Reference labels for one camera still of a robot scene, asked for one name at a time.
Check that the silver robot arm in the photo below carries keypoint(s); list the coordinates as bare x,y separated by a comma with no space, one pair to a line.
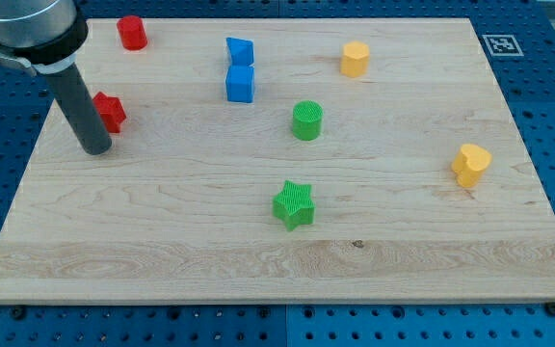
41,37

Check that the blue triangular block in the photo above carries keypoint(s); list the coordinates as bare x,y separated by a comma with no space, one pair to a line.
241,51

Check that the yellow hexagon block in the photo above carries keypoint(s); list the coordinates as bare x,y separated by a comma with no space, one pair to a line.
354,59

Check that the red cylinder block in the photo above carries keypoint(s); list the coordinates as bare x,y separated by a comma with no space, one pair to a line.
132,32

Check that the green star block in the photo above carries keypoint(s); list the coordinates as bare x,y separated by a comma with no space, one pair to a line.
293,205

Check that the blue cube block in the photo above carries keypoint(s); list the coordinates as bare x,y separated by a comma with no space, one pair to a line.
239,84

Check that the white fiducial marker tag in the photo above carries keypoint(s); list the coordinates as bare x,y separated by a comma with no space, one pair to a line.
502,45

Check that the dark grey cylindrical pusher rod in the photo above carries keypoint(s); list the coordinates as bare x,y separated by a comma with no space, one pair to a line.
76,103

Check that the wooden board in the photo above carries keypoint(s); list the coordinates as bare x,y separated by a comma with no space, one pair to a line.
179,210

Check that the red star block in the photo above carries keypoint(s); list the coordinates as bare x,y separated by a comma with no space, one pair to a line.
110,110

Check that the yellow heart block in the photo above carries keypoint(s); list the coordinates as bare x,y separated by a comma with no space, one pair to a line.
469,164

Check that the green cylinder block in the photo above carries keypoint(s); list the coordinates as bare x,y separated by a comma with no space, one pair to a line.
307,120

